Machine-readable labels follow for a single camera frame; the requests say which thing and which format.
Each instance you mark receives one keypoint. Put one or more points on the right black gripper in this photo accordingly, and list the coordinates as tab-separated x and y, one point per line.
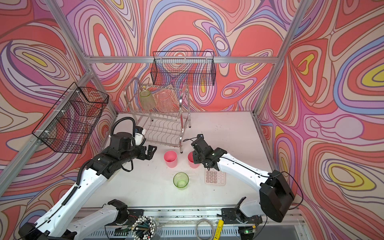
195	158

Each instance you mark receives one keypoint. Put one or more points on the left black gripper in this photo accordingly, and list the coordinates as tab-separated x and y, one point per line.
150	154

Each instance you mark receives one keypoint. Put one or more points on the opaque pink cup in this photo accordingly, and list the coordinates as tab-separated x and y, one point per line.
191	161
171	159

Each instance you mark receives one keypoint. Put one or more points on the green translucent cup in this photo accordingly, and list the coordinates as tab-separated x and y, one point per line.
181	180
147	100

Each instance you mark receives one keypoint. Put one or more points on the clear pink cup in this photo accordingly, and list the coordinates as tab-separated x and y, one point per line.
165	102

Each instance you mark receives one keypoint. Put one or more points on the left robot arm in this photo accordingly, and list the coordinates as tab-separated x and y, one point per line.
127	143

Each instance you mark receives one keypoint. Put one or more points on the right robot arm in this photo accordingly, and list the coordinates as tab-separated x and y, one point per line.
275	194

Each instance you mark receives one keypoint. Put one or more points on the steel two-tier dish rack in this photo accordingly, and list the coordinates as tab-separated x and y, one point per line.
161	128

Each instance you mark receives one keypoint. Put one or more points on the pink calculator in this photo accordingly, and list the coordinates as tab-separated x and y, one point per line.
214	177

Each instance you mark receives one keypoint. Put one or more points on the yellow marker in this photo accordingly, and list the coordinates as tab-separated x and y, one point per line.
219	229

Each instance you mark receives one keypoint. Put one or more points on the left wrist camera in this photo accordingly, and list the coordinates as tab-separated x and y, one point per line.
139	136

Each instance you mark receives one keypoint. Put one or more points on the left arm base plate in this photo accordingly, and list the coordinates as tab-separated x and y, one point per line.
129	217

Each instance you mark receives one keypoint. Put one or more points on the black wire basket left wall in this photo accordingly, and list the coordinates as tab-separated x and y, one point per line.
73	123

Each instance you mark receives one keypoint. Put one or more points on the black wire basket wall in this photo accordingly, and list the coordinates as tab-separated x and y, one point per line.
73	123
180	68

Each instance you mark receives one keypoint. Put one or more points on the black wire basket back wall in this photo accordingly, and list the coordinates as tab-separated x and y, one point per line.
180	68

